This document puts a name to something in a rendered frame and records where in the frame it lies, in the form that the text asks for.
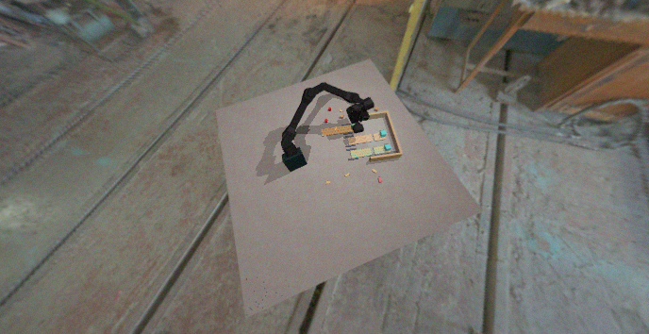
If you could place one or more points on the yellow dotted flat strip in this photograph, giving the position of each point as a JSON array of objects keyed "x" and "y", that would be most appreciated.
[{"x": 359, "y": 153}]

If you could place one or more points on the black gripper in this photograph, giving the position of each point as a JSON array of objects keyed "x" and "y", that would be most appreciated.
[{"x": 354, "y": 120}]

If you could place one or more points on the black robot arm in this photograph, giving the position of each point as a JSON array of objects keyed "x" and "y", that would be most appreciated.
[{"x": 289, "y": 133}]

